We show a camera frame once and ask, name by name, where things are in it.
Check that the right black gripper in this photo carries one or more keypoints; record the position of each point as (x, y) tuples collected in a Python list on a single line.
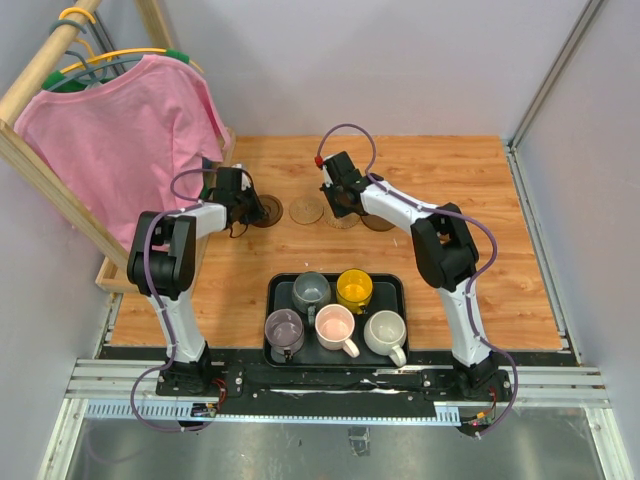
[(337, 211)]

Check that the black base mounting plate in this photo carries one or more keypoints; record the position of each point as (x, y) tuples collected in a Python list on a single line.
[(249, 385)]

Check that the pink ceramic mug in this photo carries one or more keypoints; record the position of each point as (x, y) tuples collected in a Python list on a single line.
[(335, 326)]

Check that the aluminium frame rail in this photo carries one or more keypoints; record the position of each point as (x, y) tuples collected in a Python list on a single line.
[(550, 418)]

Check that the wooden clothes rack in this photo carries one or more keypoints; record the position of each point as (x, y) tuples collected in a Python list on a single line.
[(28, 162)]

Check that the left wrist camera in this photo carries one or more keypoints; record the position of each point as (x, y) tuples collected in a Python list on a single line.
[(246, 181)]

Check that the cream ceramic mug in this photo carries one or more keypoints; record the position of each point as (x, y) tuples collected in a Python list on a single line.
[(385, 334)]

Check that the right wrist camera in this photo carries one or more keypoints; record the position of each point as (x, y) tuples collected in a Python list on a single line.
[(321, 164)]

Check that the grey ceramic mug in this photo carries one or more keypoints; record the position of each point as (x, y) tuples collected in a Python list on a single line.
[(310, 293)]

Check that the brown wooden coaster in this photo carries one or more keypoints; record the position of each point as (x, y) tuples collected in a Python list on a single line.
[(274, 211), (376, 223)]

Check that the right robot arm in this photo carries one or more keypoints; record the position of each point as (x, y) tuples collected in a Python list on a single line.
[(445, 253)]

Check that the yellow glass mug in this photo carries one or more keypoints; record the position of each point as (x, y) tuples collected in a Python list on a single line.
[(354, 290)]

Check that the woven rattan coaster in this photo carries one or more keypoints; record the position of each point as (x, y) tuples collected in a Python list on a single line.
[(342, 223), (305, 210)]

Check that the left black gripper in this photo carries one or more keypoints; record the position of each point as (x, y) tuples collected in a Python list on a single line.
[(258, 212)]

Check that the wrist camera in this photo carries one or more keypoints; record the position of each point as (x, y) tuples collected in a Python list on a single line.
[(321, 164), (246, 181)]

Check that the yellow clothes hanger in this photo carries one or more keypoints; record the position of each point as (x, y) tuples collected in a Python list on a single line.
[(155, 21)]

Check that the pink t-shirt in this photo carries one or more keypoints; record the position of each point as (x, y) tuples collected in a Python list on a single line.
[(130, 145)]

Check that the purple glass mug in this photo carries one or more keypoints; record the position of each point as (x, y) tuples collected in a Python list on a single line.
[(285, 333)]

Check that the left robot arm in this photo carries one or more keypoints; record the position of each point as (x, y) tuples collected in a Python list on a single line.
[(162, 265)]

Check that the grey-green clothes hanger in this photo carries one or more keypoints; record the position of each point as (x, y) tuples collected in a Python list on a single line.
[(60, 83)]

